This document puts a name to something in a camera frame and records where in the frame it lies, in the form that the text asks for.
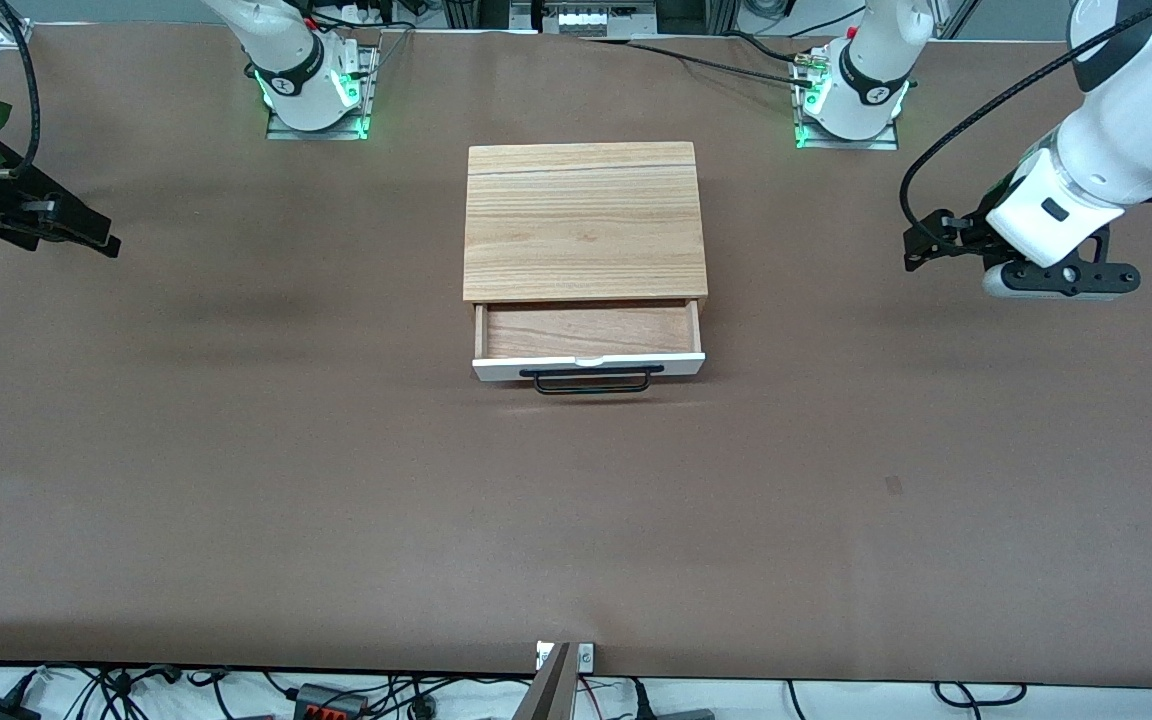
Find black cable on table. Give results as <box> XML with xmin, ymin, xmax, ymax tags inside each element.
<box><xmin>584</xmin><ymin>38</ymin><xmax>819</xmax><ymax>89</ymax></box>

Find silver table edge bracket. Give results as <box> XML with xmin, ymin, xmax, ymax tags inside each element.
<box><xmin>535</xmin><ymin>641</ymin><xmax>596</xmax><ymax>672</ymax></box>

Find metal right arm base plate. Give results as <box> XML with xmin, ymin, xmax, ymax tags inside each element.
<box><xmin>266</xmin><ymin>44</ymin><xmax>379</xmax><ymax>142</ymax></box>

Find black metal drawer handle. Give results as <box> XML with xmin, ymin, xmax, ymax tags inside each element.
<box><xmin>519</xmin><ymin>366</ymin><xmax>665</xmax><ymax>397</ymax></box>

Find black tangled floor cable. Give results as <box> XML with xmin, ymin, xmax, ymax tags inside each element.
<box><xmin>36</xmin><ymin>664</ymin><xmax>237</xmax><ymax>720</ymax></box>

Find white-fronted wooden drawer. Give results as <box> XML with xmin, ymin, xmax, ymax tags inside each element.
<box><xmin>471</xmin><ymin>298</ymin><xmax>708</xmax><ymax>384</ymax></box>

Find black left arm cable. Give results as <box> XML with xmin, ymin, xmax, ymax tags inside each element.
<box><xmin>899</xmin><ymin>0</ymin><xmax>1152</xmax><ymax>253</ymax></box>

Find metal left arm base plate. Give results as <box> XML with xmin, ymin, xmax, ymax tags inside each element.
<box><xmin>793</xmin><ymin>44</ymin><xmax>905</xmax><ymax>152</ymax></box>

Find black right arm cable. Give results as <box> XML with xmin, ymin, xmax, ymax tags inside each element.
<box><xmin>0</xmin><ymin>0</ymin><xmax>43</xmax><ymax>179</ymax></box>

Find black power strip red switches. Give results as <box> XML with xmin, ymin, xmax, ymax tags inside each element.
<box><xmin>293</xmin><ymin>683</ymin><xmax>369</xmax><ymax>720</ymax></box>

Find white connector block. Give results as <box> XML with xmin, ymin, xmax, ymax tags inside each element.
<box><xmin>534</xmin><ymin>0</ymin><xmax>659</xmax><ymax>39</ymax></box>

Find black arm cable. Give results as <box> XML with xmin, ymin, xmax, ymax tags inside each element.
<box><xmin>899</xmin><ymin>0</ymin><xmax>1152</xmax><ymax>253</ymax></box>
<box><xmin>0</xmin><ymin>0</ymin><xmax>43</xmax><ymax>179</ymax></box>

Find black looped floor cable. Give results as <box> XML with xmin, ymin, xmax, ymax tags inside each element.
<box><xmin>933</xmin><ymin>682</ymin><xmax>1029</xmax><ymax>707</ymax></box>

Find wooden drawer cabinet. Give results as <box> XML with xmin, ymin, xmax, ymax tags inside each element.
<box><xmin>462</xmin><ymin>141</ymin><xmax>710</xmax><ymax>304</ymax></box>

